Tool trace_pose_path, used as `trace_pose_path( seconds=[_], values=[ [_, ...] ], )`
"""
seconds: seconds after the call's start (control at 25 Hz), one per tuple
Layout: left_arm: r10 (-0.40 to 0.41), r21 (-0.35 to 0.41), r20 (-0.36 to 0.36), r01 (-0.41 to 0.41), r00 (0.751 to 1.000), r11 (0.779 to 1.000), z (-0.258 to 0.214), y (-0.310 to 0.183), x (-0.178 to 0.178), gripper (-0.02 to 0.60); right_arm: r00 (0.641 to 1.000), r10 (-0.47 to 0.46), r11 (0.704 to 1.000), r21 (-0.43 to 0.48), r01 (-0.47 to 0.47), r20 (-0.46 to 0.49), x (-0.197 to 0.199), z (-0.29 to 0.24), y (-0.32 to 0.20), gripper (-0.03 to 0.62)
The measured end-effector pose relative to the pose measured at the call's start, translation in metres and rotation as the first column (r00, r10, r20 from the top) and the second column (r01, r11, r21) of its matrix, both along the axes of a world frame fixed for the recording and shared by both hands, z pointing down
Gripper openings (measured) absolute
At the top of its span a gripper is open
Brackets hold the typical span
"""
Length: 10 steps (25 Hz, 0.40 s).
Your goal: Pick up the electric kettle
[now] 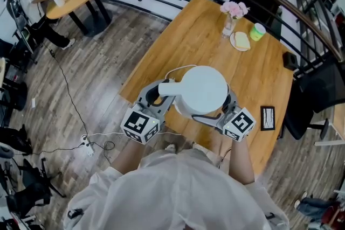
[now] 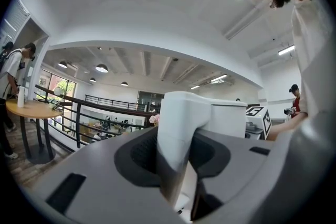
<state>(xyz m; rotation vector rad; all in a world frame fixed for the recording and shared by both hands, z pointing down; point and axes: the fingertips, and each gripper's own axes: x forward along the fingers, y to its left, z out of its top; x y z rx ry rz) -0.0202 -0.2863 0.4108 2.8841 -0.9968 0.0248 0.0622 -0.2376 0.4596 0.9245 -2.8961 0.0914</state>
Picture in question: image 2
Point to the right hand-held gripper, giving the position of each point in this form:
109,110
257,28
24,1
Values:
266,123

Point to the large black pendant lamp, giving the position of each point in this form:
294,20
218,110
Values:
101,68

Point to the glass vase with pink flowers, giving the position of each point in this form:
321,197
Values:
154,119

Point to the fluorescent ceiling light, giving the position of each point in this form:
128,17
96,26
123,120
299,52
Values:
286,49
194,87
218,78

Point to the white globe lamp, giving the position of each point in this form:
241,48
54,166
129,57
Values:
57,91

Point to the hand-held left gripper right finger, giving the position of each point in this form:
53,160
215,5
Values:
249,173

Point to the black railing with wooden handrail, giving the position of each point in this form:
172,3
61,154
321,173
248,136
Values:
78,123

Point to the person's right forearm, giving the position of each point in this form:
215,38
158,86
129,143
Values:
286,126

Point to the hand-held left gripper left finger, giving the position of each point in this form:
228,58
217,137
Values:
99,165

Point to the round wooden table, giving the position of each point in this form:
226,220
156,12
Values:
36,110

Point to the black balcony railing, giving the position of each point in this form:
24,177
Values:
115,103

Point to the slim white jug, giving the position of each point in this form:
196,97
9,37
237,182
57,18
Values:
21,97

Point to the small potted plant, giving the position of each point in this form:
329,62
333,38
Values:
52,105

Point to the white electric kettle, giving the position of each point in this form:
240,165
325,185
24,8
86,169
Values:
178,112

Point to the person's white shirt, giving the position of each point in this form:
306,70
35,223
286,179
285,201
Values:
315,60

